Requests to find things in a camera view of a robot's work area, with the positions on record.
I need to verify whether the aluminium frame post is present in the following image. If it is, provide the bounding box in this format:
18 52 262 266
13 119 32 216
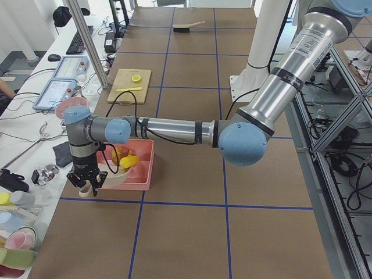
66 0 108 89

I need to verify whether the pink plastic bin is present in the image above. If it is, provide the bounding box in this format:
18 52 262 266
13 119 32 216
96 139 154 191

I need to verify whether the teach pendant far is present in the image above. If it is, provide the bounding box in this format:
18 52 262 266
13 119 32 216
52 55 89 78

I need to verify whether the beige brush with black bristles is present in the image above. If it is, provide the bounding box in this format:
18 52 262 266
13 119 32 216
173 21 205 33

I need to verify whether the stack of coloured cups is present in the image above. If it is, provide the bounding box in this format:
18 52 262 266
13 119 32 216
0 190 40 279

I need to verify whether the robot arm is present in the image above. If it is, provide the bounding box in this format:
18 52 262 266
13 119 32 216
63 1 371 192

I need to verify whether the brown toy potato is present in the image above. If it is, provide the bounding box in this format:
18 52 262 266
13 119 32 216
111 146 124 166

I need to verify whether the metal grabber tool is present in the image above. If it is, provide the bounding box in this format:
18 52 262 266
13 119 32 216
0 121 52 172

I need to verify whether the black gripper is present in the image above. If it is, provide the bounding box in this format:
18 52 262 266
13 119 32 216
67 155 107 196

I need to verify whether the teach pendant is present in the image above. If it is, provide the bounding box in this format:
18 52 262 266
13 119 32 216
33 78 77 110
52 55 89 78

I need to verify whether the yellow toy lemon slice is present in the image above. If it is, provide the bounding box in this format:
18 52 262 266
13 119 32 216
131 75 142 83

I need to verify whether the bamboo cutting board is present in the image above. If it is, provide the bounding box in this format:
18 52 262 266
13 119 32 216
107 69 152 104

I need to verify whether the person in dark clothes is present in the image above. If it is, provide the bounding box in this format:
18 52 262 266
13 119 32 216
0 79 16 115

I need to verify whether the black computer mouse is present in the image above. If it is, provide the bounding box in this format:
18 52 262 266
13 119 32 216
47 53 61 62

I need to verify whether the yellow toy corn cob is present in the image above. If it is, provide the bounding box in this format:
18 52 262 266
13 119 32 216
119 155 140 169

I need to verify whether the beige dustpan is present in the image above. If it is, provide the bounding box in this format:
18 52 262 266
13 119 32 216
97 152 131 189

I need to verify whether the black keyboard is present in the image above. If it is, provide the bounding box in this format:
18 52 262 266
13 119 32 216
66 31 85 55

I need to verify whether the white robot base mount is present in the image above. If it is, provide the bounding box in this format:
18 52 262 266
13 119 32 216
230 0 296 102

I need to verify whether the yellow plastic knife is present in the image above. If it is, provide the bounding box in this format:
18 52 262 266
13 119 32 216
116 87 143 92

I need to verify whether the teach pendant near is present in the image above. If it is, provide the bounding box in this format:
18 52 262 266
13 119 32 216
33 78 77 110

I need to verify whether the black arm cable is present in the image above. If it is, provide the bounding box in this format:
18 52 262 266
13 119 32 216
100 91 259 175

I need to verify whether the pink bowl on scale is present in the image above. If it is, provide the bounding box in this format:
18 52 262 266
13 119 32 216
55 96 88 120

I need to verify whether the grey cloth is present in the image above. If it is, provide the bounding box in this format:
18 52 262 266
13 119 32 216
52 141 73 167

